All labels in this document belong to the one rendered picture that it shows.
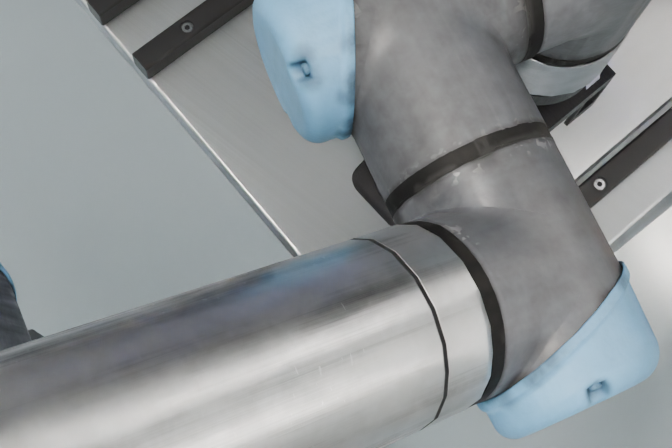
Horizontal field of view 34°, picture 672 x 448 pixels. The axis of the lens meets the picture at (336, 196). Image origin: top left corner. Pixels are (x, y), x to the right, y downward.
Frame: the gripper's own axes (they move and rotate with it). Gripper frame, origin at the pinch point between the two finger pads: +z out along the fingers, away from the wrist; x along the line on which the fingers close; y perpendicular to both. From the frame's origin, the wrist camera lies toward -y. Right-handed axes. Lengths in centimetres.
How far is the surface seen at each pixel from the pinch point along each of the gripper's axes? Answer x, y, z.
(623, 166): -7.3, 10.7, 1.4
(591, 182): -6.7, 8.0, 1.4
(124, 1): 25.9, -9.3, 2.0
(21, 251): 45, -28, 92
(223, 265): 24, -6, 92
